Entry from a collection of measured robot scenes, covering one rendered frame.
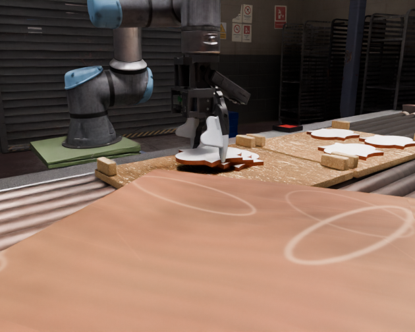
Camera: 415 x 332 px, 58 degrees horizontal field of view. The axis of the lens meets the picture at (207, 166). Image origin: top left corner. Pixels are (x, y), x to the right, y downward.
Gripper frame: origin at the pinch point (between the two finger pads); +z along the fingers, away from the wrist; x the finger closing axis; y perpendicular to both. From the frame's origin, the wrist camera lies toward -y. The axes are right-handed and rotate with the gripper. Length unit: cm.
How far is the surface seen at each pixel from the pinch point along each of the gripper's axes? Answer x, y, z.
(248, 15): -479, -396, -91
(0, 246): 10.8, 41.2, 5.0
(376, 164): 18.4, -31.6, 2.9
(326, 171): 16.2, -17.9, 2.9
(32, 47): -474, -44, -33
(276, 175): 12.6, -7.4, 2.9
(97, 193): -1.7, 23.9, 4.9
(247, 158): 5.0, -6.2, 0.9
